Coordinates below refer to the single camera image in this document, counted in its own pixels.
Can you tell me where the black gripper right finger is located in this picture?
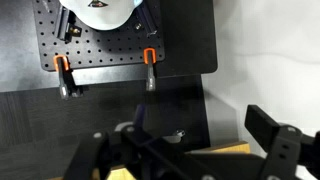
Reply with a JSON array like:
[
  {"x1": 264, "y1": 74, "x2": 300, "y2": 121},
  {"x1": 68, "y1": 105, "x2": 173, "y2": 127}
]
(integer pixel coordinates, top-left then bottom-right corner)
[{"x1": 244, "y1": 104, "x2": 320, "y2": 180}]

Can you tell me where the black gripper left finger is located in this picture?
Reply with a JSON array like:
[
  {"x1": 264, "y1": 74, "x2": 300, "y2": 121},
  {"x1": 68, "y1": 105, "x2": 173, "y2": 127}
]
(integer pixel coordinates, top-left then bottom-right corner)
[{"x1": 63, "y1": 104, "x2": 188, "y2": 180}]

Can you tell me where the orange black bar clamp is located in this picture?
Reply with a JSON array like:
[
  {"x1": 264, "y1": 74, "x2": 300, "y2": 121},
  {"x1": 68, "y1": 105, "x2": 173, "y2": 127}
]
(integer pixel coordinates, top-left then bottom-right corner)
[
  {"x1": 142, "y1": 47, "x2": 158, "y2": 92},
  {"x1": 53, "y1": 54, "x2": 84, "y2": 101}
]

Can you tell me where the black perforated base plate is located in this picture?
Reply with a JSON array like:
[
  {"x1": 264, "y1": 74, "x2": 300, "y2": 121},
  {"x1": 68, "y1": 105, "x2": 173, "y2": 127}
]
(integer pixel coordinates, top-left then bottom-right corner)
[{"x1": 32, "y1": 0, "x2": 167, "y2": 73}]

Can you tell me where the black mounting bracket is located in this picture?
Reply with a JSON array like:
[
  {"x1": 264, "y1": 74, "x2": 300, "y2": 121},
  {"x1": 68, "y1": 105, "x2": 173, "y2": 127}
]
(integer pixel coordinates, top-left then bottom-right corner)
[
  {"x1": 133, "y1": 4, "x2": 160, "y2": 38},
  {"x1": 54, "y1": 4, "x2": 83, "y2": 44}
]

